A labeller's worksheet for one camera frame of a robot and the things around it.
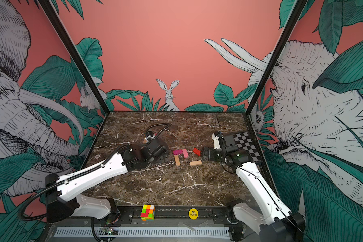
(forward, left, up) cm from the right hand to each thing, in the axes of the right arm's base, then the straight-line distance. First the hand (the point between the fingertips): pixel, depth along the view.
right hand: (207, 150), depth 78 cm
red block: (+9, +4, -18) cm, 21 cm away
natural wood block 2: (+2, +17, -17) cm, 24 cm away
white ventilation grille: (-35, +32, -18) cm, 50 cm away
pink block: (+8, +12, -18) cm, 23 cm away
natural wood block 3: (+2, +4, -18) cm, 19 cm away
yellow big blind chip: (-27, +7, -18) cm, 33 cm away
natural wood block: (+17, +41, -18) cm, 48 cm away
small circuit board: (-34, +48, -17) cm, 61 cm away
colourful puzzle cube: (-28, +29, -12) cm, 42 cm away
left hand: (-3, +23, +2) cm, 24 cm away
